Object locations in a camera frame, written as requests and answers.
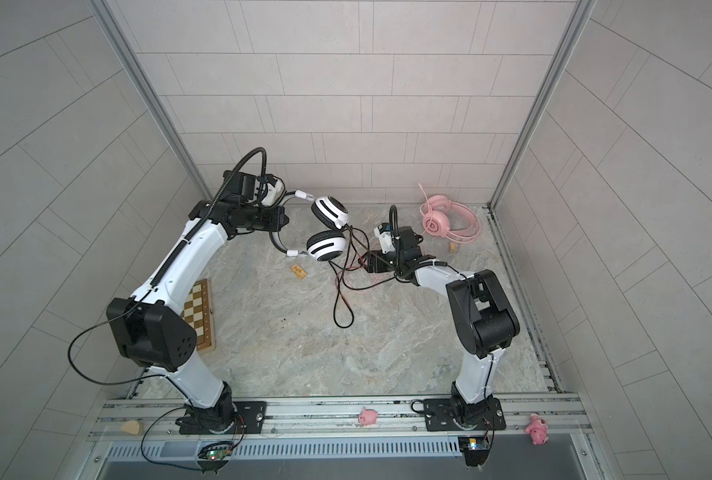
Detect pink pig toy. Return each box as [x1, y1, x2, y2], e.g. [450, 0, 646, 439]
[358, 408, 379, 427]
[525, 413, 549, 445]

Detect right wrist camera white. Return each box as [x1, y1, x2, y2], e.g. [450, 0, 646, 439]
[374, 222, 424, 254]

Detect left arm loose black cable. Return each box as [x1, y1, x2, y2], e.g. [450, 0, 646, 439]
[66, 299, 171, 388]

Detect aluminium rail frame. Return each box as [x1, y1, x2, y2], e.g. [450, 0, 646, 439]
[87, 393, 593, 441]

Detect beige wooden piece on rail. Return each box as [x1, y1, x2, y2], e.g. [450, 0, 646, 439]
[120, 420, 143, 436]

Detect black white headphones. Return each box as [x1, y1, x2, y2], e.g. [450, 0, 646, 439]
[258, 175, 349, 262]

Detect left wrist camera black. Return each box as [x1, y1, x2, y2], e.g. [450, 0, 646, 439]
[219, 170, 260, 204]

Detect pink pig toy right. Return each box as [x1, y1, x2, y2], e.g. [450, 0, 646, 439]
[525, 413, 549, 445]

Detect black headphone cable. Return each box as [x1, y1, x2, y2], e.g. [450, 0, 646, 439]
[328, 224, 400, 330]

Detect pink headphones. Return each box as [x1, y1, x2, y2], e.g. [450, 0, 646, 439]
[419, 184, 482, 244]

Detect circuit board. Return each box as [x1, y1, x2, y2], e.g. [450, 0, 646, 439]
[458, 436, 492, 467]
[197, 441, 234, 462]

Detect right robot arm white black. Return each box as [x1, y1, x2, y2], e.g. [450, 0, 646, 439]
[360, 250, 521, 431]

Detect right circuit board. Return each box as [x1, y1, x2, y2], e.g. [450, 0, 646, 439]
[458, 436, 492, 467]

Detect small wooden block centre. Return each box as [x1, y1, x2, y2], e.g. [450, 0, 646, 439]
[290, 264, 307, 279]

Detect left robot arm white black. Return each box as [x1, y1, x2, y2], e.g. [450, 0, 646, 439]
[106, 200, 289, 433]

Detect wooden chessboard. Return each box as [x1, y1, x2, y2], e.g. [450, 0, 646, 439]
[181, 279, 216, 353]

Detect pink pig toy centre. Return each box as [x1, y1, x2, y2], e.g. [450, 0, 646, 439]
[358, 408, 379, 427]

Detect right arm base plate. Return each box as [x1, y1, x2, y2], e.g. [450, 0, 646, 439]
[422, 396, 507, 432]

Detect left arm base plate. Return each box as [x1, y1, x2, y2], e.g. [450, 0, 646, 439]
[175, 401, 268, 435]

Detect left circuit board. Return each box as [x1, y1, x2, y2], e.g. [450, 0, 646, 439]
[197, 441, 234, 462]

